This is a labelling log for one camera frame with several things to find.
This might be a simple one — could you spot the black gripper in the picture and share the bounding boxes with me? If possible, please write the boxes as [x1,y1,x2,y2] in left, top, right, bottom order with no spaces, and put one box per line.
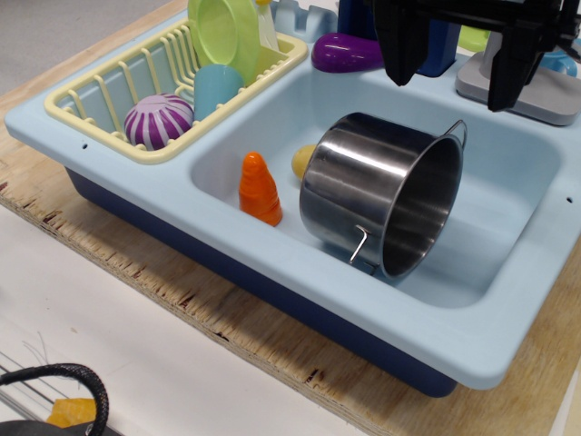
[371,1,580,112]

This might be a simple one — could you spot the stainless steel pot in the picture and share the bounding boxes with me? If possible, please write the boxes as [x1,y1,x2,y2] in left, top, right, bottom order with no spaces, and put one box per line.
[300,113,468,279]

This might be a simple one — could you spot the light blue toy sink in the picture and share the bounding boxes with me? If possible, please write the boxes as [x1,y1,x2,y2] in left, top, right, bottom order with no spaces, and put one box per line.
[4,0,581,399]

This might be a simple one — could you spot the light blue mug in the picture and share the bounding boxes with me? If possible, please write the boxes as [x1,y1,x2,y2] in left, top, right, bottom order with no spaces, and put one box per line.
[540,51,577,77]

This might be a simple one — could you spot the grey toy faucet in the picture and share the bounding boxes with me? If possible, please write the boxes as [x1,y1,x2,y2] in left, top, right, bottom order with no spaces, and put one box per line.
[456,33,580,126]

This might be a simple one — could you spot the dark blue box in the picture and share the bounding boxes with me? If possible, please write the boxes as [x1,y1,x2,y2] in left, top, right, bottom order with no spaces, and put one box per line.
[338,0,460,77]

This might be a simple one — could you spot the purple toy eggplant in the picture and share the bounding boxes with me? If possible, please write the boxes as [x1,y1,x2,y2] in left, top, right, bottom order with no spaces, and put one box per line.
[311,33,384,74]

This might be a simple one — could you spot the cream dish soap bottle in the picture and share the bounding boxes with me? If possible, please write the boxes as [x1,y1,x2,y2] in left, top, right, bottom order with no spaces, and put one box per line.
[255,0,279,51]

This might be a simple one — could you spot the yellow toy potato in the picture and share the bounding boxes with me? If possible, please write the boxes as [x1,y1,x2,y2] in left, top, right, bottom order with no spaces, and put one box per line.
[291,144,316,180]

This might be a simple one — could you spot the green plastic plate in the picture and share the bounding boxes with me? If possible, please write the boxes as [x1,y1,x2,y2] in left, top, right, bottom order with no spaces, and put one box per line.
[188,0,261,85]

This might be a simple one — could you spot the light blue cup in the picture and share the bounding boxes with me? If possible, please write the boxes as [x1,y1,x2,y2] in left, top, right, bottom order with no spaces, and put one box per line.
[193,64,244,121]

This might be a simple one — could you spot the orange toy carrot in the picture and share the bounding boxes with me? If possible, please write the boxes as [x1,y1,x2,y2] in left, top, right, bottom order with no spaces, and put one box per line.
[239,152,283,226]

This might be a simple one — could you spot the purple striped bowl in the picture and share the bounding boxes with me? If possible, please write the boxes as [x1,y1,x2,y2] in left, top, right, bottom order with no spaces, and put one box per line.
[123,93,194,151]

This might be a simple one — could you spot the yellow dish rack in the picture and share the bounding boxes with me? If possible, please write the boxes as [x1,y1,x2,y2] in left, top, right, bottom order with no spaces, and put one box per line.
[44,19,309,164]

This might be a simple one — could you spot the wooden board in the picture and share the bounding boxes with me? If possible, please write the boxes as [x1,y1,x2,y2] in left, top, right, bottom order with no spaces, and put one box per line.
[0,0,581,436]

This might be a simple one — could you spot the yellow tape piece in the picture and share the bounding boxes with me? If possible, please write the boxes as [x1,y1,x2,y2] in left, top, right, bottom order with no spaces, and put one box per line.
[46,398,96,429]

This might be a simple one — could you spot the black braided cable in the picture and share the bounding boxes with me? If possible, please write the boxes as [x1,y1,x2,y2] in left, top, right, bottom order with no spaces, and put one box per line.
[0,362,111,436]

